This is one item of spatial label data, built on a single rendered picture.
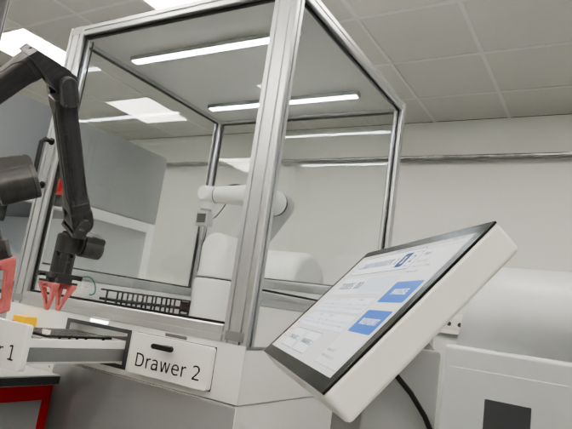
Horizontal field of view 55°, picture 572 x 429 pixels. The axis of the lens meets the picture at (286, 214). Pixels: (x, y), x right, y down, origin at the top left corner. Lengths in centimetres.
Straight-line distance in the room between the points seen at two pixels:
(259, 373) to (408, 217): 336
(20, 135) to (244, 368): 153
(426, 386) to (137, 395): 97
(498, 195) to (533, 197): 25
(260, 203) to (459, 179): 334
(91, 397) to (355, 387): 123
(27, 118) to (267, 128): 132
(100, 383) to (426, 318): 124
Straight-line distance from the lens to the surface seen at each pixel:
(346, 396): 67
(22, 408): 184
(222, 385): 146
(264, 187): 147
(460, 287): 71
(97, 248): 161
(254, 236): 145
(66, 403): 188
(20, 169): 92
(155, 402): 161
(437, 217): 463
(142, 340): 163
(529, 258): 444
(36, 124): 260
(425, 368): 89
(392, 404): 88
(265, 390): 154
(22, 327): 148
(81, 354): 160
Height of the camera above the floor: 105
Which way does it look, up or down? 10 degrees up
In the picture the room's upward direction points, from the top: 8 degrees clockwise
